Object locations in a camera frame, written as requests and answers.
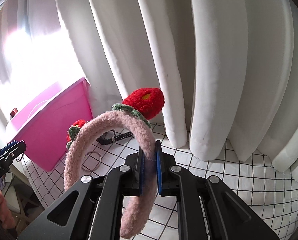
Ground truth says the pink crochet strawberry headband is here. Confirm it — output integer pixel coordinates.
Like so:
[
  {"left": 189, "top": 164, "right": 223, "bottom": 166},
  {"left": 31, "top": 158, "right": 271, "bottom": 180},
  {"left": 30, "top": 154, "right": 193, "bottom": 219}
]
[{"left": 64, "top": 88, "right": 165, "bottom": 239}]

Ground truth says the person's hand on gripper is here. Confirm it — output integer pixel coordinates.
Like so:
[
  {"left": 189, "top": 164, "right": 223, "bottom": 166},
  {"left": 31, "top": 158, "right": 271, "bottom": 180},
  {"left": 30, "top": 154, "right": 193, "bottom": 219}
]
[{"left": 0, "top": 190, "right": 16, "bottom": 229}]

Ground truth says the red metal bottle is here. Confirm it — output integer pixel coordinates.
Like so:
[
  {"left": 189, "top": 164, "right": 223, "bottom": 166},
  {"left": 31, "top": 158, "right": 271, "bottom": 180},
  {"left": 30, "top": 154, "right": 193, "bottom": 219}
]
[{"left": 10, "top": 108, "right": 18, "bottom": 118}]

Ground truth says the pink plastic storage bin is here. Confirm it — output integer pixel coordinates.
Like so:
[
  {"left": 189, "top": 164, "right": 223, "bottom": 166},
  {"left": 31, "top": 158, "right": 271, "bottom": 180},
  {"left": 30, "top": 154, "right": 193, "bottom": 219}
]
[{"left": 5, "top": 77, "right": 93, "bottom": 171}]

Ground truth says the white black grid bedsheet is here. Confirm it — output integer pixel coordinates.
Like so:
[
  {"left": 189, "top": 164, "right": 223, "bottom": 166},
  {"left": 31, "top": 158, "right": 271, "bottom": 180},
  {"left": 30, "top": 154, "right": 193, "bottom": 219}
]
[{"left": 21, "top": 123, "right": 298, "bottom": 239}]

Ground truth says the white pleated curtain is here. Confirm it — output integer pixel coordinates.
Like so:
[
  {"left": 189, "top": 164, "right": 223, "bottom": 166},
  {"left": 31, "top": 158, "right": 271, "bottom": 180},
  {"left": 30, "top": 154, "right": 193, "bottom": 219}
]
[{"left": 0, "top": 0, "right": 298, "bottom": 181}]

